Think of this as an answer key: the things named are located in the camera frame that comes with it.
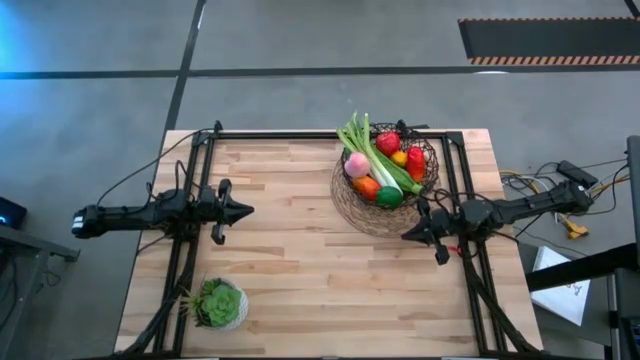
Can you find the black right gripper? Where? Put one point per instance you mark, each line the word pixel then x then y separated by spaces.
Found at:
pixel 447 227

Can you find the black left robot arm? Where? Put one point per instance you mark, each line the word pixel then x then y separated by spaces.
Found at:
pixel 130 216

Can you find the grey upright post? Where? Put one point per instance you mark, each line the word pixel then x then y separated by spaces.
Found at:
pixel 635 200

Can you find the yellow connector plug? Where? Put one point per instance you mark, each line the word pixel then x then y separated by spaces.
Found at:
pixel 576 231

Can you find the black aluminium table frame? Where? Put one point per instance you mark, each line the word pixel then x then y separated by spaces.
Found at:
pixel 300 135

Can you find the red strawberry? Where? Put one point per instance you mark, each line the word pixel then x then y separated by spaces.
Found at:
pixel 388 143

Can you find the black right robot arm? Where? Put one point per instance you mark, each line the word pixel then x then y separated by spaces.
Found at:
pixel 525 205

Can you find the green white leek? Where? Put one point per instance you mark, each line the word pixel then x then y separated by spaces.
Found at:
pixel 372 155

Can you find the red pepper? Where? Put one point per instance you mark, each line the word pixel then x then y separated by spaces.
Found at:
pixel 415 164

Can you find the white paper sheet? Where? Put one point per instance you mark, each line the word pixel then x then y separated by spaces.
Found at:
pixel 562 295

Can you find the green cucumber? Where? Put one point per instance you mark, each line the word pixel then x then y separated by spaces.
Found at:
pixel 407 182

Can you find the yellow lemon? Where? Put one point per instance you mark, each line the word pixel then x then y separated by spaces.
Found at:
pixel 399 159

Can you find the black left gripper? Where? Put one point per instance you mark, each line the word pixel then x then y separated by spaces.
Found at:
pixel 215 206

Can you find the red orange mango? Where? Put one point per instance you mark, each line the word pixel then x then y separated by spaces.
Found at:
pixel 366 187

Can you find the pink peach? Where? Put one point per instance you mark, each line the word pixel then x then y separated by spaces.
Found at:
pixel 357 165

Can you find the green lime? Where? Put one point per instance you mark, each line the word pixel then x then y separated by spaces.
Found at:
pixel 389 197

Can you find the black mat with striped edge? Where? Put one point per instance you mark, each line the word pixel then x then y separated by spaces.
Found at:
pixel 550 40

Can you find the round woven wicker placemat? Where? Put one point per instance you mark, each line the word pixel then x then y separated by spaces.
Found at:
pixel 360 220

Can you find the black device with blue light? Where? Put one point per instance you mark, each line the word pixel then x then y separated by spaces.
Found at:
pixel 11 212

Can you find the black power box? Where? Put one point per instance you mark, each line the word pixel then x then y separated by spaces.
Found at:
pixel 577 174

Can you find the succulent in white pot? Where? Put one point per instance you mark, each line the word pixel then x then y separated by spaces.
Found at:
pixel 220 305

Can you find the black metal bar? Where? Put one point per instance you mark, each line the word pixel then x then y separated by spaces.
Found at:
pixel 575 270

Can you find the grey side table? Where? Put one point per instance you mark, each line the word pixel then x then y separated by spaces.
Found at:
pixel 30 245

